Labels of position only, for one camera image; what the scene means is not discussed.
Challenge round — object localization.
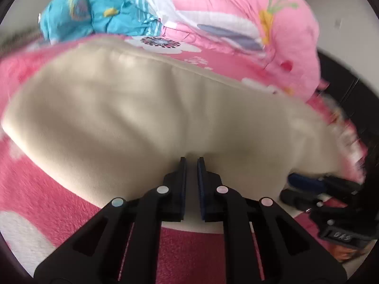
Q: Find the pink white patterned duvet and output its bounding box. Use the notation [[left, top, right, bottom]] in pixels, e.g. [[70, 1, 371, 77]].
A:
[[147, 0, 320, 100]]

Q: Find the blue cartoon pillow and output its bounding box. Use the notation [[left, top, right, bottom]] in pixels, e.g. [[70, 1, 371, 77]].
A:
[[39, 0, 162, 44]]

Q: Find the person's right hand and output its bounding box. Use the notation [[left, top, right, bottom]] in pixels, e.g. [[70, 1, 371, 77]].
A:
[[328, 243, 372, 263]]

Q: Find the pink fleece bed blanket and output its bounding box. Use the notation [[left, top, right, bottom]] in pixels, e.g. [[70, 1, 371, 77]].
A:
[[0, 33, 368, 284]]

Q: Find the black bedside furniture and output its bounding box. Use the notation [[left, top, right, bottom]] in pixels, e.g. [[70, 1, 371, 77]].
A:
[[313, 50, 379, 155]]

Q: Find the beige zip-up hoodie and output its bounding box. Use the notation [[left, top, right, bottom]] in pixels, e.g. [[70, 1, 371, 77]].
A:
[[1, 37, 343, 207]]

